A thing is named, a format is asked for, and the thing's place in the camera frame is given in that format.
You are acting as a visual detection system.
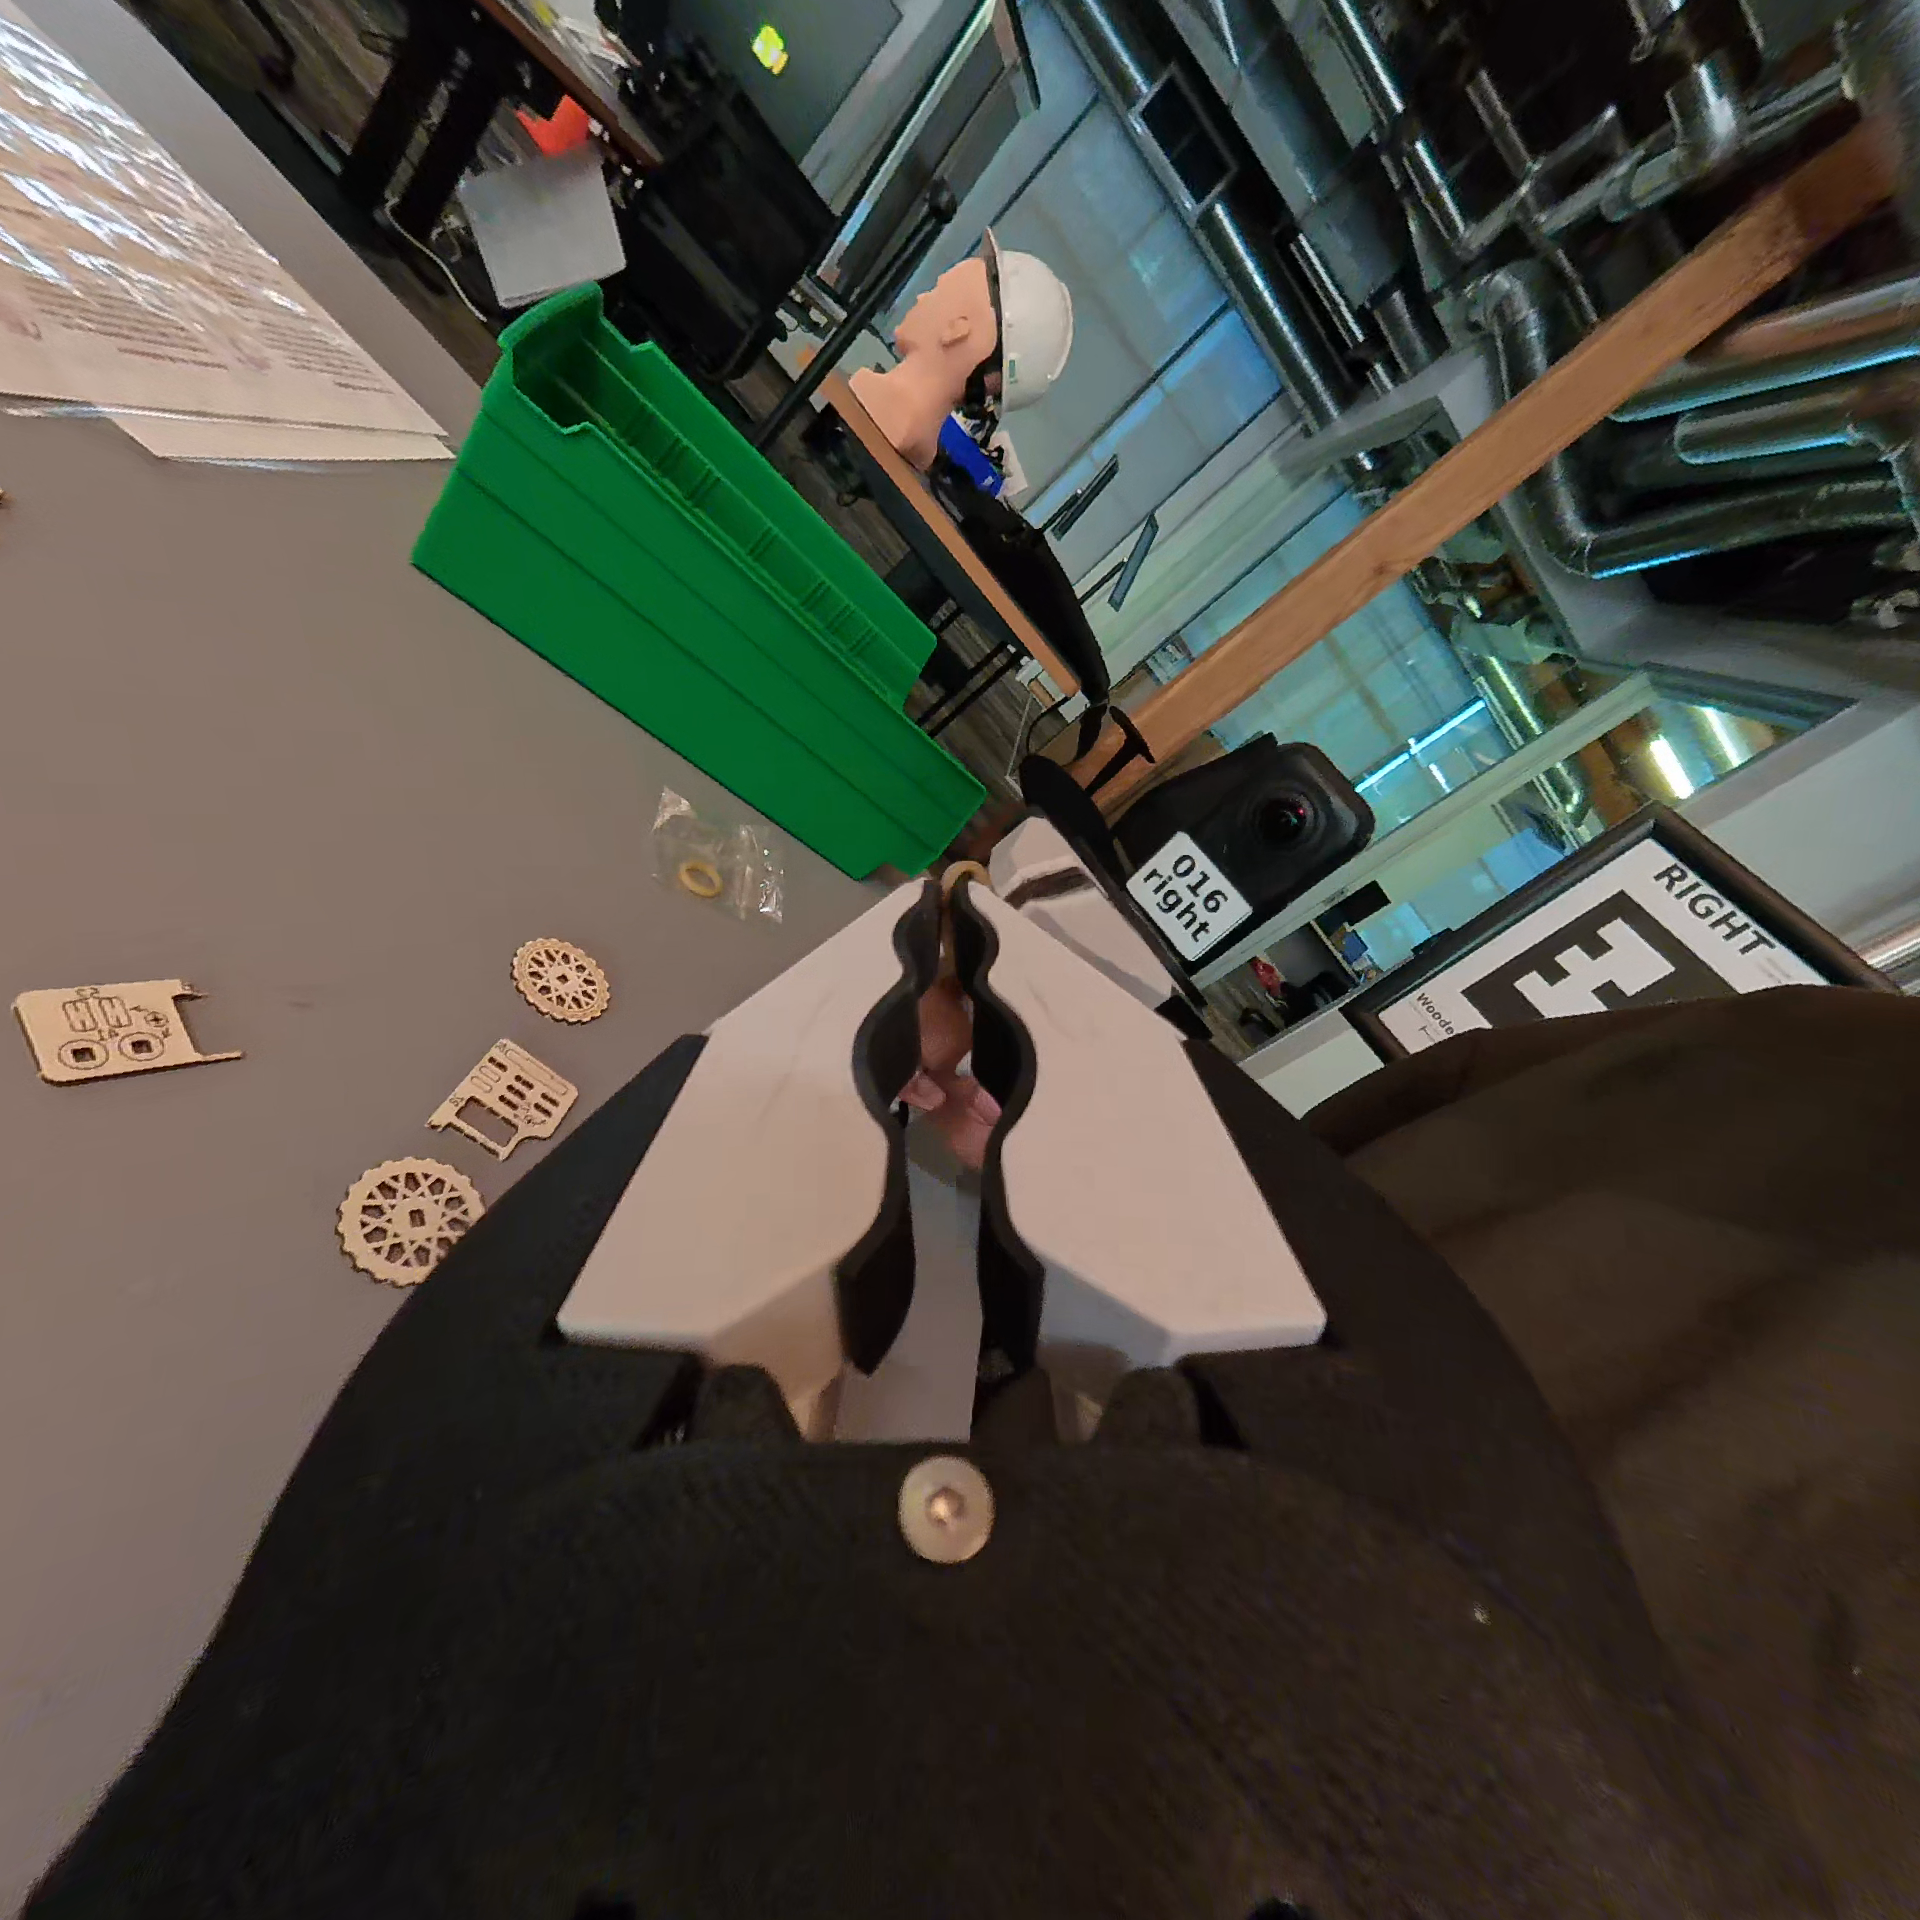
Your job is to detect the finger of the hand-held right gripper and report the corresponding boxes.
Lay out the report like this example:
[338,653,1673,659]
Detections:
[1018,897,1212,1044]
[987,816,1120,910]

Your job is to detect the person's right hand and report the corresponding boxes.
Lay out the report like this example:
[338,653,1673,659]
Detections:
[897,982,1004,1176]

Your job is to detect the grey flat panel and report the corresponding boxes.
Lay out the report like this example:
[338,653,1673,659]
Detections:
[457,141,631,312]

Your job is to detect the black workbench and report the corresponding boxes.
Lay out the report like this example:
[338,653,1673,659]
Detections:
[336,0,842,377]

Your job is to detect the black white marker board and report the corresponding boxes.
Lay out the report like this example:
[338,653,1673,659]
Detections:
[1341,809,1896,1070]

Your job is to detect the wooden beam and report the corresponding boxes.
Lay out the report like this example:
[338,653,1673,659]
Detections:
[1073,118,1912,784]

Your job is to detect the slotted wooden grid piece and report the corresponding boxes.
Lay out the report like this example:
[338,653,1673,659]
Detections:
[426,1038,580,1164]

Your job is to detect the large wooden gear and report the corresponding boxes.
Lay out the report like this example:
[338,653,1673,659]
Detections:
[336,1154,489,1290]

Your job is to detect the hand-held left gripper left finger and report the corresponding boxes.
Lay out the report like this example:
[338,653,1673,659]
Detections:
[559,882,952,1445]

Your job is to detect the white hard hat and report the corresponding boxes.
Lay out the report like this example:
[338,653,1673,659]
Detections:
[984,246,1079,416]

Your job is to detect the silver ceiling pipes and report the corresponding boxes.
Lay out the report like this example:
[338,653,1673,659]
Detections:
[1049,0,1920,724]

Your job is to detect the black metal pole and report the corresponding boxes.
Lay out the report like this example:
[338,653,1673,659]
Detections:
[751,181,962,453]

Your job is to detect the folded instruction sheet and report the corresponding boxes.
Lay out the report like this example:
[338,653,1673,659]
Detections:
[0,16,455,469]

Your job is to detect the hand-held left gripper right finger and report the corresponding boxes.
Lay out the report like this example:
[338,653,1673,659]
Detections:
[953,882,1330,1445]

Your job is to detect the green plastic crate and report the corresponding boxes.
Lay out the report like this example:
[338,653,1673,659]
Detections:
[412,281,993,884]

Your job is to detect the clear plastic bag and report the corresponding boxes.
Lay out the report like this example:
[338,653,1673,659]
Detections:
[649,786,791,925]

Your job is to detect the square wooden card piece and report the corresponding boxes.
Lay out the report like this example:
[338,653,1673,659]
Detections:
[12,979,244,1091]

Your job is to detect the small wooden gear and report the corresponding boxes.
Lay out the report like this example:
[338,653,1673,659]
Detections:
[509,937,616,1028]

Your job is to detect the grey cabinet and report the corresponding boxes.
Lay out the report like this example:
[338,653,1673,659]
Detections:
[661,0,999,168]

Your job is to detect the wooden side table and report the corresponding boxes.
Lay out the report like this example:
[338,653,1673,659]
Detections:
[817,374,1085,712]

